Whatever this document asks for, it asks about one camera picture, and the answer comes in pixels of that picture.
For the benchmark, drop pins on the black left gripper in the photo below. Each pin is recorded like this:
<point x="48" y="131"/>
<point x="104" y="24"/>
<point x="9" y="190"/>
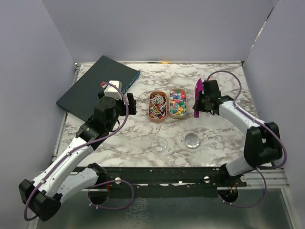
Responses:
<point x="132" y="102"/>

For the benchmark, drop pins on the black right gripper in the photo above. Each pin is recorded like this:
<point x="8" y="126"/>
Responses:
<point x="201" y="109"/>

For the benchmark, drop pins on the purple plastic scoop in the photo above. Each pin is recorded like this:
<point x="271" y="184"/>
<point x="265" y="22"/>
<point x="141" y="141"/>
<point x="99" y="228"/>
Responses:
<point x="198" y="91"/>

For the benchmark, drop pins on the pink tray of lollipops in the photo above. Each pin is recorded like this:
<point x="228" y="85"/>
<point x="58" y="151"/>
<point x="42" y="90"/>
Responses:
<point x="157" y="111"/>

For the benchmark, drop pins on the beige tray of star candies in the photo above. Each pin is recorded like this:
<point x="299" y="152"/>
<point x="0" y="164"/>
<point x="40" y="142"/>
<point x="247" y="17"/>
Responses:
<point x="177" y="103"/>

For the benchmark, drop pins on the silver round jar lid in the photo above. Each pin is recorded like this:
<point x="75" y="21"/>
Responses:
<point x="192" y="140"/>

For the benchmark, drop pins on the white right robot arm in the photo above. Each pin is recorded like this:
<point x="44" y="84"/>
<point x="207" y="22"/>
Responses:
<point x="262" y="144"/>

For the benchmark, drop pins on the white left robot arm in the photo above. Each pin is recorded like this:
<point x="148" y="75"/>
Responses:
<point x="45" y="194"/>

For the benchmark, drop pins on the clear plastic jar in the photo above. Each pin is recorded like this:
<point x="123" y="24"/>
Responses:
<point x="159" y="144"/>

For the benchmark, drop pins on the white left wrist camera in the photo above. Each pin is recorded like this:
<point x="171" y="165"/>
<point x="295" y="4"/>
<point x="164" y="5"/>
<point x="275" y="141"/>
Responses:
<point x="109" y="91"/>

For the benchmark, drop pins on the dark teal network switch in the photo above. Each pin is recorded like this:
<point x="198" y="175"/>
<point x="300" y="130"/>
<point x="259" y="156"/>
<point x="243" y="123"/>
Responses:
<point x="82" y="97"/>

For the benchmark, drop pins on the black mounting rail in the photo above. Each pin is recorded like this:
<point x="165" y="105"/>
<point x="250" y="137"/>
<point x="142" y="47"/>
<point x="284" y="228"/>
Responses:
<point x="166" y="182"/>

